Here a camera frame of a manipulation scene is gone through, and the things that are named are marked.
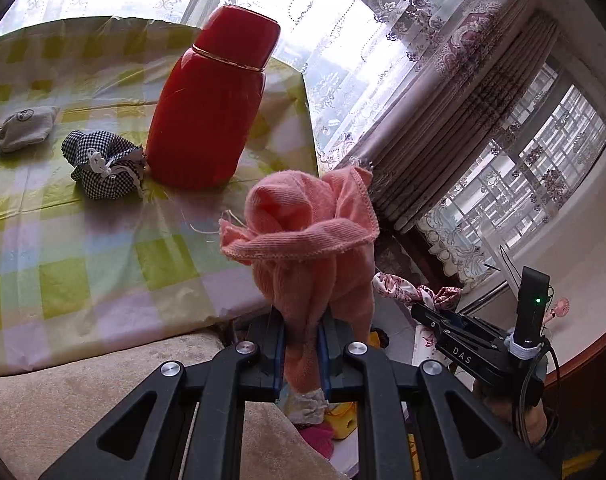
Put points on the grey drawstring pouch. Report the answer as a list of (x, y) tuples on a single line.
[(27, 127)]

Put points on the pink terry cloth pouch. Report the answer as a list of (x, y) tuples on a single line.
[(309, 243)]

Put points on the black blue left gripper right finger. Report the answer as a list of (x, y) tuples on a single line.
[(416, 422)]

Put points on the black white gingham pouch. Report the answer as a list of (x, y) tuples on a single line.
[(105, 165)]

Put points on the checkered plastic tablecloth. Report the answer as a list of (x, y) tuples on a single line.
[(81, 277)]

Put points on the brown drape curtain right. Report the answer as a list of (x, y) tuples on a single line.
[(433, 130)]

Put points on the red thermos bottle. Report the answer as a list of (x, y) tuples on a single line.
[(209, 102)]

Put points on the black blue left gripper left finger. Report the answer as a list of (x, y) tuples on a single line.
[(184, 421)]

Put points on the pink patterned small pouch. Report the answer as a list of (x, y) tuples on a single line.
[(319, 437)]

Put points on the floral lace curtain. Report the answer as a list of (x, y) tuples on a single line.
[(353, 54)]

